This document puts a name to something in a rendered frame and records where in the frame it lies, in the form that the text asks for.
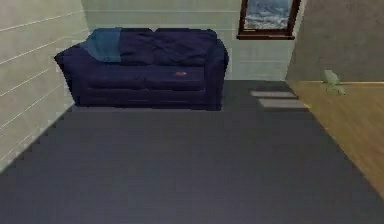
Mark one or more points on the small red object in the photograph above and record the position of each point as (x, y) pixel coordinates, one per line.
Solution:
(180, 73)

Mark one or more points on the dark blue sofa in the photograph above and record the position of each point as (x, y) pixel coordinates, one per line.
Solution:
(150, 80)

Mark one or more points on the light blue cloth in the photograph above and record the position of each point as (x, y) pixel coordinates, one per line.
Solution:
(104, 45)

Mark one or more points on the brown framed window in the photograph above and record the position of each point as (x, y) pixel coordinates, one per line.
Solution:
(266, 16)

